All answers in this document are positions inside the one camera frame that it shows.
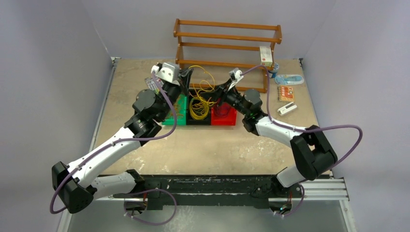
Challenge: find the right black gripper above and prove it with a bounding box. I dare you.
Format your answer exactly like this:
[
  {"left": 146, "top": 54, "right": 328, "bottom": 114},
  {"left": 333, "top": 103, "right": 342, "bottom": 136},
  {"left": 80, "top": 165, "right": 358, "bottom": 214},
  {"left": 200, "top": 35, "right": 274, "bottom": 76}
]
[{"left": 200, "top": 78, "right": 250, "bottom": 116}]

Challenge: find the purple thin cable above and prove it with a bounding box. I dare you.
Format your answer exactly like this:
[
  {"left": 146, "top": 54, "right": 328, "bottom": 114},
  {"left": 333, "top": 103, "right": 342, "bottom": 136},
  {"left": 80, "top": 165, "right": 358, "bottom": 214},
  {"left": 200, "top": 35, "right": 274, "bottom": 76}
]
[{"left": 214, "top": 105, "right": 230, "bottom": 118}]

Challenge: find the black plastic bin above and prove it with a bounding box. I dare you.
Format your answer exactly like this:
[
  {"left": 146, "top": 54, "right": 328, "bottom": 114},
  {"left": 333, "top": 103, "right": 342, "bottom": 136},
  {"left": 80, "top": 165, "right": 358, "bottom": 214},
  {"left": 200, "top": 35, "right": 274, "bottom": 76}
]
[{"left": 186, "top": 89, "right": 211, "bottom": 126}]

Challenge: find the red plastic bin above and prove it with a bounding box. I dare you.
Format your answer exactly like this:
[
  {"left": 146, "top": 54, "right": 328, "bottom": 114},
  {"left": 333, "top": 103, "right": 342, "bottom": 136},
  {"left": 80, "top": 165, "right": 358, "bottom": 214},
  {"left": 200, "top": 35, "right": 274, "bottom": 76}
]
[{"left": 211, "top": 103, "right": 237, "bottom": 126}]

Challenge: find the green plastic bin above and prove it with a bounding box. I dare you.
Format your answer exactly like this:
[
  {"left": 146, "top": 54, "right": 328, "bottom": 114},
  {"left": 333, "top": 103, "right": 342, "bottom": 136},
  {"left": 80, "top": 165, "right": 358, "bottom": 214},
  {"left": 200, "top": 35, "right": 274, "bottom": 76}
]
[{"left": 162, "top": 94, "right": 187, "bottom": 126}]

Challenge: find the orange thin cable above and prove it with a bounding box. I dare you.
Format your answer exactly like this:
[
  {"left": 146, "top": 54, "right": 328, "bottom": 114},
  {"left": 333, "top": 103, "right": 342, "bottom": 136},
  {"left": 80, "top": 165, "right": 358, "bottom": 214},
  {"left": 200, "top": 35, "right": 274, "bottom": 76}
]
[{"left": 173, "top": 99, "right": 186, "bottom": 117}]

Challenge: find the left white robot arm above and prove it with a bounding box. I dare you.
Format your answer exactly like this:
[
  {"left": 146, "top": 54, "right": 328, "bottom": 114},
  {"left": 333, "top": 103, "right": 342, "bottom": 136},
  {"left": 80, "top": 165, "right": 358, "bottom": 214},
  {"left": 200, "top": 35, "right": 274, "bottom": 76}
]
[{"left": 49, "top": 66, "right": 193, "bottom": 214}]

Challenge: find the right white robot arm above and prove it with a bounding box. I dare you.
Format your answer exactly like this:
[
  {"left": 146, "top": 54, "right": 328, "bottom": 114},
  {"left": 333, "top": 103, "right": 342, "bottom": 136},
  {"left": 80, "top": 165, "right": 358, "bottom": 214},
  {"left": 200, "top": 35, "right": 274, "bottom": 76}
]
[{"left": 202, "top": 81, "right": 338, "bottom": 197}]

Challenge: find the pack of coloured markers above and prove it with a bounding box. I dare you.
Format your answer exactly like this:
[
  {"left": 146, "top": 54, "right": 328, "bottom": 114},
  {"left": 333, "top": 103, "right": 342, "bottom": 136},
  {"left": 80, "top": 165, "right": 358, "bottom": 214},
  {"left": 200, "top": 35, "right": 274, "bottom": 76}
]
[{"left": 145, "top": 77, "right": 163, "bottom": 95}]

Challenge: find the wooden two-tier shelf rack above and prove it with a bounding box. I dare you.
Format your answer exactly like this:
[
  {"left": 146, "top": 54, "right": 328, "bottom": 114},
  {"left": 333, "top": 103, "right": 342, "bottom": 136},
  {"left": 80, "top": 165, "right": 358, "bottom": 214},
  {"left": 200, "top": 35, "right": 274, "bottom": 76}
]
[{"left": 173, "top": 19, "right": 282, "bottom": 93}]

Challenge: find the white red carton box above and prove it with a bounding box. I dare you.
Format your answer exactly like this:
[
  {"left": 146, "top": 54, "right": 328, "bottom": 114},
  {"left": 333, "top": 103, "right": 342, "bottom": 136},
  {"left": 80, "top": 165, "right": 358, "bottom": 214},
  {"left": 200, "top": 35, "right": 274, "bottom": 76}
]
[{"left": 259, "top": 46, "right": 274, "bottom": 67}]

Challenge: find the orange snack packet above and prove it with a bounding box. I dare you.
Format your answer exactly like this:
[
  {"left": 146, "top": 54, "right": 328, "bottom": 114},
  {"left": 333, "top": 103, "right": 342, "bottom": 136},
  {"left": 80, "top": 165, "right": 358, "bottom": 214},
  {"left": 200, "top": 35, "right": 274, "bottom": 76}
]
[{"left": 278, "top": 85, "right": 294, "bottom": 102}]

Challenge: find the white usb charger block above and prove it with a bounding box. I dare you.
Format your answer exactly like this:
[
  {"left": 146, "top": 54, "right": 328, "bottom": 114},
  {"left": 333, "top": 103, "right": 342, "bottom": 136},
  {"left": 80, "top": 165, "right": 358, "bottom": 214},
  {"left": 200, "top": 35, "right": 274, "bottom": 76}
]
[{"left": 277, "top": 102, "right": 297, "bottom": 116}]

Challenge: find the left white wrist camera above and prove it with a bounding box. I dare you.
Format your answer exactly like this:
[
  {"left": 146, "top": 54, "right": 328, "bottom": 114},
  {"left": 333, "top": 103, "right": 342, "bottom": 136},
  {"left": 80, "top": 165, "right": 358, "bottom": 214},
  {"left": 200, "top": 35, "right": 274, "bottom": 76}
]
[{"left": 151, "top": 62, "right": 180, "bottom": 86}]

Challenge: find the right purple robot hose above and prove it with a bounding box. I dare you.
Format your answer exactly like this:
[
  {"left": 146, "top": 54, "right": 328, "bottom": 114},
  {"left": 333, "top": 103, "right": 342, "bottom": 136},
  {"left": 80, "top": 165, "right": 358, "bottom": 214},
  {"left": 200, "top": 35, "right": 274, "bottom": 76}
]
[{"left": 240, "top": 65, "right": 364, "bottom": 218}]

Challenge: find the purple robot hose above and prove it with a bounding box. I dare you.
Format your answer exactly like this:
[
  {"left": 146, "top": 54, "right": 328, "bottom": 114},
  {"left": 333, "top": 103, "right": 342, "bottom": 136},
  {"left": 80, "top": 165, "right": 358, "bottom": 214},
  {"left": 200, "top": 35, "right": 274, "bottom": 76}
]
[
  {"left": 240, "top": 65, "right": 364, "bottom": 218},
  {"left": 49, "top": 72, "right": 178, "bottom": 226}
]

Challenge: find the left purple robot hose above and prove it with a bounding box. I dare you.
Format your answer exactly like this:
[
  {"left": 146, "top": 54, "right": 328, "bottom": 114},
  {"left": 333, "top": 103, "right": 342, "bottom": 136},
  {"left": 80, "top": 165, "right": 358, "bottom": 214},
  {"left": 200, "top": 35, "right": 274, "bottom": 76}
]
[{"left": 49, "top": 72, "right": 178, "bottom": 226}]

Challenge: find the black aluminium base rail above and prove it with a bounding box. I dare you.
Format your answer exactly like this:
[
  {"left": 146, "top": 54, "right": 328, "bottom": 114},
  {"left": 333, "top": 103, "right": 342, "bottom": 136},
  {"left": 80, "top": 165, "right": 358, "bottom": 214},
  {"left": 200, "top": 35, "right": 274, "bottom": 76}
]
[{"left": 65, "top": 174, "right": 350, "bottom": 211}]

